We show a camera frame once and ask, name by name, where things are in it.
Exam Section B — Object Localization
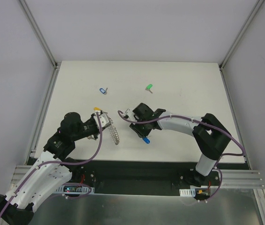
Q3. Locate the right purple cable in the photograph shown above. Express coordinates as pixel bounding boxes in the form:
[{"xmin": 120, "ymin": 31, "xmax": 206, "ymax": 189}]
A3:
[{"xmin": 117, "ymin": 110, "xmax": 247, "ymax": 206}]

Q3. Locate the right aluminium frame post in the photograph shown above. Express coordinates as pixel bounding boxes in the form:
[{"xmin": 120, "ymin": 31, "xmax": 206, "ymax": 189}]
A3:
[{"xmin": 219, "ymin": 0, "xmax": 265, "ymax": 71}]

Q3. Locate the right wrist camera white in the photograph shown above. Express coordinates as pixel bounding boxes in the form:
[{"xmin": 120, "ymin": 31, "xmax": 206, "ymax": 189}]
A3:
[{"xmin": 124, "ymin": 108, "xmax": 136, "ymax": 121}]

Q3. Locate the key with green tag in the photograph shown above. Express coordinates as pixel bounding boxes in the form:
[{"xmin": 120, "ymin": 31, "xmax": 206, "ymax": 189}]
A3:
[{"xmin": 145, "ymin": 84, "xmax": 153, "ymax": 94}]

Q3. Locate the left aluminium frame post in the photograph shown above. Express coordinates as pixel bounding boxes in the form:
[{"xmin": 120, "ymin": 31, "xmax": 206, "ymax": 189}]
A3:
[{"xmin": 18, "ymin": 0, "xmax": 58, "ymax": 69}]

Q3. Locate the aluminium frame post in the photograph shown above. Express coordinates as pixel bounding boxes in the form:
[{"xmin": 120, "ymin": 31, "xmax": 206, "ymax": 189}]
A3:
[
  {"xmin": 219, "ymin": 0, "xmax": 265, "ymax": 71},
  {"xmin": 18, "ymin": 0, "xmax": 58, "ymax": 69}
]

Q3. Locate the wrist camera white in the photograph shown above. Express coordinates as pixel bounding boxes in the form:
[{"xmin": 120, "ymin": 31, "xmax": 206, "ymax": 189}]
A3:
[
  {"xmin": 124, "ymin": 108, "xmax": 136, "ymax": 121},
  {"xmin": 93, "ymin": 110, "xmax": 112, "ymax": 129}
]

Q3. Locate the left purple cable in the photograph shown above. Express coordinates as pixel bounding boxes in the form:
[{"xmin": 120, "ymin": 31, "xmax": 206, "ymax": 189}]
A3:
[{"xmin": 0, "ymin": 112, "xmax": 105, "ymax": 225}]

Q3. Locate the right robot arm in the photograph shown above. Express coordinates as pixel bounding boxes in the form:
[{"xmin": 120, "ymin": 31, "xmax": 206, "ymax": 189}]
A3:
[{"xmin": 124, "ymin": 103, "xmax": 230, "ymax": 187}]

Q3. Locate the purple cable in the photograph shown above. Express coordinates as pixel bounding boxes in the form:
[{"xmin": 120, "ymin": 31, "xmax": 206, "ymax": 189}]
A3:
[
  {"xmin": 0, "ymin": 112, "xmax": 105, "ymax": 225},
  {"xmin": 117, "ymin": 110, "xmax": 247, "ymax": 206}
]

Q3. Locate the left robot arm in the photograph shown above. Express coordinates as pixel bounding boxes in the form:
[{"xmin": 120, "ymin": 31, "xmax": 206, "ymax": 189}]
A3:
[{"xmin": 0, "ymin": 109, "xmax": 111, "ymax": 225}]

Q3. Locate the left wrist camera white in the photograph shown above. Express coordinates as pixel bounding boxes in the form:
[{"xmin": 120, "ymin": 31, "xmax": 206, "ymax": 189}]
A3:
[{"xmin": 93, "ymin": 110, "xmax": 112, "ymax": 129}]

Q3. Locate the metal disc keyring holder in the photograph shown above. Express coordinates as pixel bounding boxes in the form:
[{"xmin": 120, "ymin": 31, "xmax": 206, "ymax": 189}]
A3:
[{"xmin": 108, "ymin": 125, "xmax": 120, "ymax": 145}]

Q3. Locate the key with blue outlined tag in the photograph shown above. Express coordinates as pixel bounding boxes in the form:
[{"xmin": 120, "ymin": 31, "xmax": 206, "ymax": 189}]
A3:
[{"xmin": 99, "ymin": 88, "xmax": 108, "ymax": 95}]

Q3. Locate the key with solid blue tag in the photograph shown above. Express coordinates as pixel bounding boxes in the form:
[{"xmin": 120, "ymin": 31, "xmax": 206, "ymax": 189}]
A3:
[{"xmin": 142, "ymin": 136, "xmax": 150, "ymax": 144}]

